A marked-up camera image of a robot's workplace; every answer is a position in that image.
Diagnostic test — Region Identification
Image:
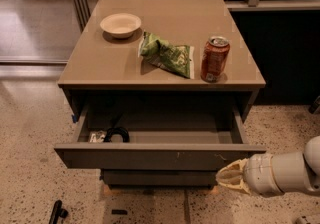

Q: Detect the grey drawer cabinet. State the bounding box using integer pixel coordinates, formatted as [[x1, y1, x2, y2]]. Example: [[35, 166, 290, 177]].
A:
[[54, 0, 265, 187]]

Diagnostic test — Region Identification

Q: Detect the blue tape piece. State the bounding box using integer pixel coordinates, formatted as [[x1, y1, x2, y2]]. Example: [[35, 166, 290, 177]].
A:
[[71, 115, 77, 123]]

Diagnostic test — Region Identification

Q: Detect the grey drawer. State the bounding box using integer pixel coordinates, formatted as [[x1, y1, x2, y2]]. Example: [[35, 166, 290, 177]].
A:
[[101, 170, 217, 187], [54, 103, 265, 171]]

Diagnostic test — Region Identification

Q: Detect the white packet in drawer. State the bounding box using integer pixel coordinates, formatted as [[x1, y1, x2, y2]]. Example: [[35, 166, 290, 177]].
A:
[[89, 131, 106, 143]]

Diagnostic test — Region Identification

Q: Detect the black object on floor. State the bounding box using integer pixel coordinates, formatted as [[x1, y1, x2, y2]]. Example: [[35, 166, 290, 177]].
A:
[[49, 200, 68, 224]]

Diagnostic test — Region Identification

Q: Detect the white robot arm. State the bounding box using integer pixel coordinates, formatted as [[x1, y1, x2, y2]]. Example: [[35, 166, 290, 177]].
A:
[[216, 136, 320, 197]]

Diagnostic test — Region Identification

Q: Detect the black coiled cable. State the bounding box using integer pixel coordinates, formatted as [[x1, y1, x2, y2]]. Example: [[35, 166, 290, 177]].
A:
[[103, 126, 131, 143]]

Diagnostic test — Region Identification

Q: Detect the beige ceramic bowl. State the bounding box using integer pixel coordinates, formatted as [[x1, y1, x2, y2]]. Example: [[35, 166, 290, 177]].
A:
[[100, 13, 142, 39]]

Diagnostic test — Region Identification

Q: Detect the red soda can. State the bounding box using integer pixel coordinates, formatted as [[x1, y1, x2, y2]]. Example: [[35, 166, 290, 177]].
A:
[[200, 36, 230, 82]]

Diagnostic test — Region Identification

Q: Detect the dark object right edge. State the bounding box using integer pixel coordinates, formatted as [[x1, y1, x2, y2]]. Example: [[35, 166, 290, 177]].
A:
[[309, 96, 320, 114]]

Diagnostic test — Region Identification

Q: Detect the grey top drawer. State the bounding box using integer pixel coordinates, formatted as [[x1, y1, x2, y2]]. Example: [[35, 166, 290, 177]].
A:
[[54, 103, 265, 171]]

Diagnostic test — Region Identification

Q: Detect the grey object floor corner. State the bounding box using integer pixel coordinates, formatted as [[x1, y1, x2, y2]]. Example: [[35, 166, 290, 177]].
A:
[[295, 214, 320, 224]]

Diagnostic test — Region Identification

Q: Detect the green chip bag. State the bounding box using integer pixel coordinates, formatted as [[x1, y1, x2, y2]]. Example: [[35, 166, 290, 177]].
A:
[[138, 31, 194, 79]]

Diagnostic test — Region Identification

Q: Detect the grey lower drawer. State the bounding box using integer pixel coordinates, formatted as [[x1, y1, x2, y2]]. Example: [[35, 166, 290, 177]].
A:
[[101, 170, 217, 187]]

